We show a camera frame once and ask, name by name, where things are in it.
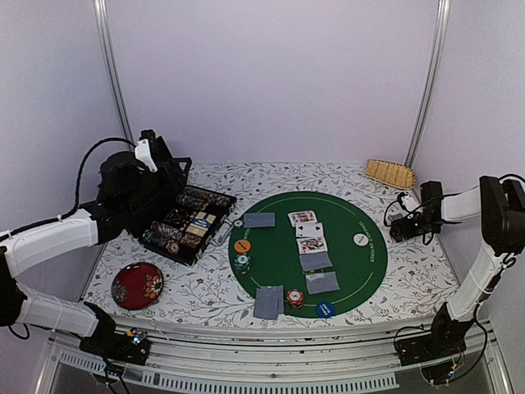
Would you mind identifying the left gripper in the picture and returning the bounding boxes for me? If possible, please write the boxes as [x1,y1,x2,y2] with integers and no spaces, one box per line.
[122,156,192,218]

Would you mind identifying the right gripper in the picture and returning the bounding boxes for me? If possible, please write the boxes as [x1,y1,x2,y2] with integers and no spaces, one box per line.
[391,212,441,243]

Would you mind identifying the white dealer button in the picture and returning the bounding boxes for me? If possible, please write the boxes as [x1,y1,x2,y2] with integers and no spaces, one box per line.
[354,233,369,247]

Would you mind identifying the red five chip stack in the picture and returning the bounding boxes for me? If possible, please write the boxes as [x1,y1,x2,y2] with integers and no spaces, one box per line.
[164,240,180,255]

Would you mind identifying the king of diamonds card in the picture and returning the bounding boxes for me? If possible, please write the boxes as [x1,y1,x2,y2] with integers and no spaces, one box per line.
[287,210,317,227]

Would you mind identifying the two of clubs card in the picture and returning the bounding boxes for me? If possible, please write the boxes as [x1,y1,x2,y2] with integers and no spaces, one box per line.
[295,222,323,238]

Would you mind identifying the face-down board card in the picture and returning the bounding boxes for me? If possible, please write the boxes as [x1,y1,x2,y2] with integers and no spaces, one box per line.
[305,272,340,295]
[299,252,333,272]

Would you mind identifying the orange big blind button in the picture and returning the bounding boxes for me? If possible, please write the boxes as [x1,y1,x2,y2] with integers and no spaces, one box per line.
[234,239,252,254]

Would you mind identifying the dealt cards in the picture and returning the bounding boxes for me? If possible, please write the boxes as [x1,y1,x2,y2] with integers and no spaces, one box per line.
[244,212,276,228]

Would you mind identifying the green chip stack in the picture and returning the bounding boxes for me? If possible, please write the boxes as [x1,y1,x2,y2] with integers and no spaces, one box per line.
[233,254,251,274]

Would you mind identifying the blue small blind button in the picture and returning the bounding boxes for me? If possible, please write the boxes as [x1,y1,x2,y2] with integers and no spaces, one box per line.
[315,301,336,318]

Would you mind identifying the dealt cards front edge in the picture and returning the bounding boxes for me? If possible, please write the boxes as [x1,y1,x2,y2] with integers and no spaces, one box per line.
[253,286,284,320]

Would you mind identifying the grey playing card deck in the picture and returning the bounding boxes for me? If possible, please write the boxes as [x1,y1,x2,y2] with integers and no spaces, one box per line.
[389,213,404,222]

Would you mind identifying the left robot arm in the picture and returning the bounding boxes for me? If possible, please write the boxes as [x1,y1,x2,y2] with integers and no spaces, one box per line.
[1,130,191,356]

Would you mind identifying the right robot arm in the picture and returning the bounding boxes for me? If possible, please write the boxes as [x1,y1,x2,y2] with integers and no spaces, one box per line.
[384,174,524,358]

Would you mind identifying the woven bamboo tray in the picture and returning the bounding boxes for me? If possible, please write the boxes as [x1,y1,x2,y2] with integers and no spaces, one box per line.
[364,159,416,190]

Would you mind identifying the black poker chip case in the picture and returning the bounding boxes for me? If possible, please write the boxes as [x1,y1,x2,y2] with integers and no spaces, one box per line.
[122,135,238,268]

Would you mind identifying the yellow playing card box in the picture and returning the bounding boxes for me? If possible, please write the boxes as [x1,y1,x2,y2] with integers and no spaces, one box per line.
[184,211,217,238]

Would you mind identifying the red floral plate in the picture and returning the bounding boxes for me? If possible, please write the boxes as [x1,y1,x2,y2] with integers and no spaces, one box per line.
[111,262,164,310]

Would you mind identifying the green round poker mat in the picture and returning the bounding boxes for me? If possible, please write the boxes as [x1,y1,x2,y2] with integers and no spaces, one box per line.
[228,191,388,318]

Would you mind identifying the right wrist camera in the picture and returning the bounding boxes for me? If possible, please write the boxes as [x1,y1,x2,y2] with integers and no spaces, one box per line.
[399,194,419,212]

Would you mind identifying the right metal frame post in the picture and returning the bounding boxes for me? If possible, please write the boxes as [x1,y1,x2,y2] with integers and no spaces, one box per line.
[404,0,450,167]

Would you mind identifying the metal frame post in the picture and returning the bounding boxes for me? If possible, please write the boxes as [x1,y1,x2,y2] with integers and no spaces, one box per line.
[93,0,134,140]
[404,0,450,167]

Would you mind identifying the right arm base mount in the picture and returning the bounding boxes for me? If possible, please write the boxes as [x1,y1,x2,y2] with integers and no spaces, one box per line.
[394,325,467,386]

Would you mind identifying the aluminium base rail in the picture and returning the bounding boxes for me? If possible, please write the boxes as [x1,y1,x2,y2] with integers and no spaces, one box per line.
[35,318,514,393]

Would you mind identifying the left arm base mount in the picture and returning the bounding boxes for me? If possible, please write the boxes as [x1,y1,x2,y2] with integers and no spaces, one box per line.
[79,328,151,366]

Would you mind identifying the left metal frame post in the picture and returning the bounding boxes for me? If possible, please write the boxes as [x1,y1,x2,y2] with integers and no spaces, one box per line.
[93,0,134,140]

